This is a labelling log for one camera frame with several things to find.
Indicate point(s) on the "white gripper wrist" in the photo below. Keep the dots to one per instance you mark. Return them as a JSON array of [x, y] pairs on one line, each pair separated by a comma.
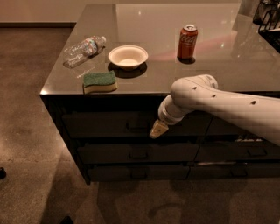
[[166, 117]]

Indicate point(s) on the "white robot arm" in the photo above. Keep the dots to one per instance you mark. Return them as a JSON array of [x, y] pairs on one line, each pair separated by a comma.
[[259, 115]]

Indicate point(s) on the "dark drawer cabinet counter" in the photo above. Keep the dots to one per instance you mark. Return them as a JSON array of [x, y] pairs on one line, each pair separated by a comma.
[[228, 47]]

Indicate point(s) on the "green yellow sponge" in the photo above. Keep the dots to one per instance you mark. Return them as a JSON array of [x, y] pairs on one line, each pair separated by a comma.
[[99, 82]]

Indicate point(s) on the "white paper bowl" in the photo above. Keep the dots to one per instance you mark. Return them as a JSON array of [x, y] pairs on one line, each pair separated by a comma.
[[128, 57]]

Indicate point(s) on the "red cola can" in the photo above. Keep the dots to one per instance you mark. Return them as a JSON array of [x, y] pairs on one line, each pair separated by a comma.
[[187, 42]]

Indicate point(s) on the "clear plastic water bottle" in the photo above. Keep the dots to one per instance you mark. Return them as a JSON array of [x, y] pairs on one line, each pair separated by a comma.
[[77, 54]]

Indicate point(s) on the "black object on floor bottom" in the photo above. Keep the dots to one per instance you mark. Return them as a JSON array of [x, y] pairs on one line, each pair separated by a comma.
[[67, 220]]

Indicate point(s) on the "black object on floor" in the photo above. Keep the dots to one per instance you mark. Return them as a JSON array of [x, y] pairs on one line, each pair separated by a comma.
[[2, 173], [67, 220]]

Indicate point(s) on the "black object on floor left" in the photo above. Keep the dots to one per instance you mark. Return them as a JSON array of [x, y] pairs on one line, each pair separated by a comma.
[[2, 173]]

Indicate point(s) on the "black wire rack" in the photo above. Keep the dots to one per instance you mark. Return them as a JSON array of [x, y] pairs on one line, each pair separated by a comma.
[[267, 17]]

